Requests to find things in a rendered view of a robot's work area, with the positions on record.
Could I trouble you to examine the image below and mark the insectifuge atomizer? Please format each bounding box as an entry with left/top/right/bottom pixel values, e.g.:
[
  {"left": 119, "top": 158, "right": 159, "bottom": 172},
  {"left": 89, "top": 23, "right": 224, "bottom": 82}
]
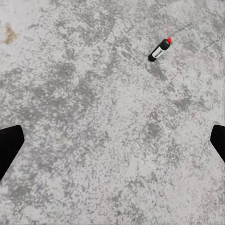
[{"left": 148, "top": 38, "right": 172, "bottom": 62}]

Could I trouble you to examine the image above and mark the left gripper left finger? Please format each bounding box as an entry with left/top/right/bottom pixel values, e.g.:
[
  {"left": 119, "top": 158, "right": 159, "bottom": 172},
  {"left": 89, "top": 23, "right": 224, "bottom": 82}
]
[{"left": 0, "top": 125, "right": 24, "bottom": 181}]

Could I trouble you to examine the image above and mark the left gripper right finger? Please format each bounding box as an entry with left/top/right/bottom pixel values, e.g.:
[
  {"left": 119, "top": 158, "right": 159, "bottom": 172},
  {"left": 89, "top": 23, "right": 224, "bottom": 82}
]
[{"left": 210, "top": 124, "right": 225, "bottom": 162}]

